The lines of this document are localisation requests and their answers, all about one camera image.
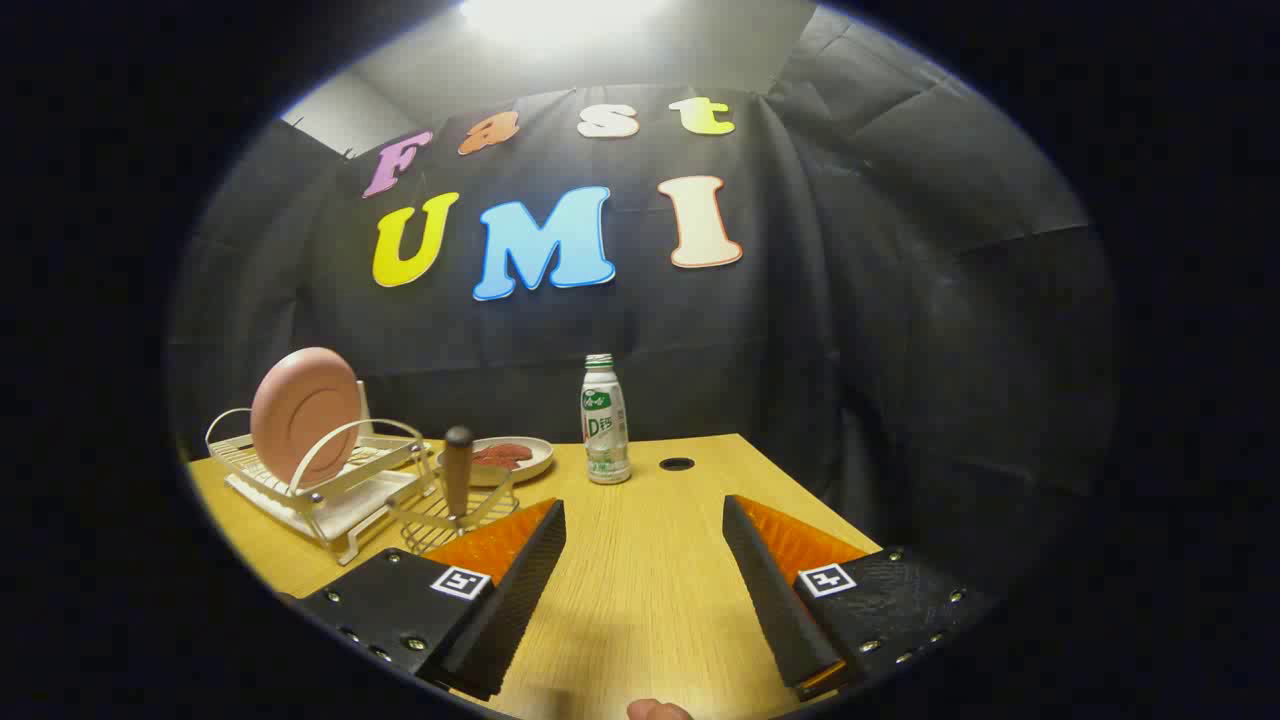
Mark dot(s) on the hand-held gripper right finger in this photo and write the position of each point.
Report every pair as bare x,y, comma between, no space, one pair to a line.
775,610

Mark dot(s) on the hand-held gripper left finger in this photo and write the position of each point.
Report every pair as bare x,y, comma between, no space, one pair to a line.
505,610

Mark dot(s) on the pink plate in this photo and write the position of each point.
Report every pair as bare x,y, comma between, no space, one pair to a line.
300,410

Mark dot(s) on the beige round plate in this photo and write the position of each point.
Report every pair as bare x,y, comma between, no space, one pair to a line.
537,462

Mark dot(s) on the red meat piece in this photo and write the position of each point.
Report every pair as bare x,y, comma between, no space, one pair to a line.
495,463
512,452

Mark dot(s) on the white drip tray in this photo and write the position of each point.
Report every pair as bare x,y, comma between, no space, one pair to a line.
352,510

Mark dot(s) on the white green drink bottle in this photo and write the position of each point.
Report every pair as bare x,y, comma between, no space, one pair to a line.
605,430

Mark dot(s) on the black backdrop cloth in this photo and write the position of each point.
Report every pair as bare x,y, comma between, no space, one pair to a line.
850,330

